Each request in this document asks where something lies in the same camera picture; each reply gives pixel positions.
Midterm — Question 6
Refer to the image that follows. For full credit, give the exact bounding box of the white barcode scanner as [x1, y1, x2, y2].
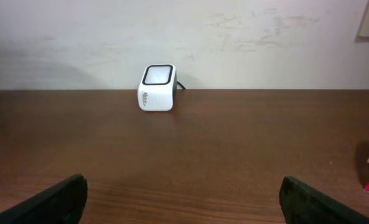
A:
[138, 64, 177, 111]

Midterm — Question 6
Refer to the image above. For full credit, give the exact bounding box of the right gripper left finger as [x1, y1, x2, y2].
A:
[0, 174, 88, 224]

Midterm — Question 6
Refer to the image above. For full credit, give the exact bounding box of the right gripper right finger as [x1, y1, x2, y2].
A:
[279, 176, 369, 224]

